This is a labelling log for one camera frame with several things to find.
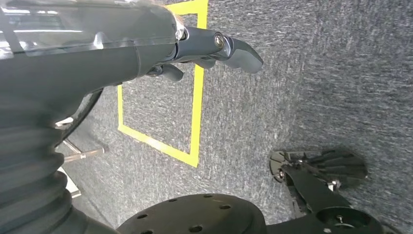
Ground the stainless steel workbench table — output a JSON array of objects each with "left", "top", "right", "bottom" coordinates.
[{"left": 55, "top": 117, "right": 109, "bottom": 199}]

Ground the yellow floor tape square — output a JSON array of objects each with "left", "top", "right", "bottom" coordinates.
[{"left": 117, "top": 0, "right": 209, "bottom": 169}]

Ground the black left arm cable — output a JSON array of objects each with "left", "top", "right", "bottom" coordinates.
[{"left": 61, "top": 90, "right": 104, "bottom": 140}]

